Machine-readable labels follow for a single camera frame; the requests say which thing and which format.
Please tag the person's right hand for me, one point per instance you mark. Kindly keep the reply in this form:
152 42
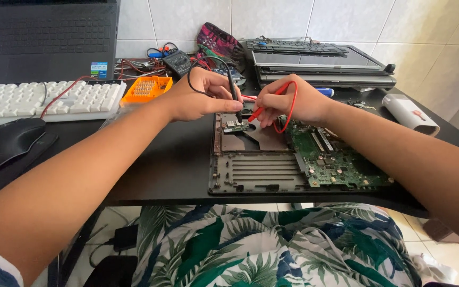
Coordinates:
293 101

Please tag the person's left hand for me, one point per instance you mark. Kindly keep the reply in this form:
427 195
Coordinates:
197 93

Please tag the red multimeter probe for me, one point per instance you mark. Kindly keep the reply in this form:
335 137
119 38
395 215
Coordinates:
264 104

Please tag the black multimeter probe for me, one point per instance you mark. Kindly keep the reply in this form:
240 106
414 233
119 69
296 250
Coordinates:
234 99

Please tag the black digital multimeter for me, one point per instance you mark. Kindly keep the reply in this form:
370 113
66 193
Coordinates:
177 61

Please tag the stack of silver laptops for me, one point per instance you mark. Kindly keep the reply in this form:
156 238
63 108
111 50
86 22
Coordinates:
325 67

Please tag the small green circuit board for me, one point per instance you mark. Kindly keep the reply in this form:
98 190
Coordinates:
235 126

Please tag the orange screwdriver bit case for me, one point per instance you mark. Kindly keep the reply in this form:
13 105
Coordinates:
146 89

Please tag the patterned fabric pouch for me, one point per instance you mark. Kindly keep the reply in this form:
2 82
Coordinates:
219 44

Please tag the detached black laptop keyboard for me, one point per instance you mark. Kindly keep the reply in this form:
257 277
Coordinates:
295 47

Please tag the green laptop motherboard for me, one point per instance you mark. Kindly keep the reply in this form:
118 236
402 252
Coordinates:
333 157

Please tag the open laptop bottom case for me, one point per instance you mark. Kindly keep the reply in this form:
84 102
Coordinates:
253 163

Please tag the white cylindrical device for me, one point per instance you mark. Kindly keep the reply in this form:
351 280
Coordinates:
409 113

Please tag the leaf print clothing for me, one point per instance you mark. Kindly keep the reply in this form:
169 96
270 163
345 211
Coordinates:
277 247

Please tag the white keyboard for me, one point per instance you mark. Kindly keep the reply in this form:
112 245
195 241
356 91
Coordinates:
46 99

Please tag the black laptop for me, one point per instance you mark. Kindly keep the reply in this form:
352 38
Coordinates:
46 40

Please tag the black power adapter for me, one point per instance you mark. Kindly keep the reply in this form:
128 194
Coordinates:
125 238

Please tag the black computer mouse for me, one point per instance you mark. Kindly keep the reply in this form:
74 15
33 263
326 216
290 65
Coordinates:
8 141

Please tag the black bag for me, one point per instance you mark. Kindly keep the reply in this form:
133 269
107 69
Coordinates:
112 271

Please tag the small metal bracket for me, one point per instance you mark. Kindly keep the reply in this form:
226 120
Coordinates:
359 104

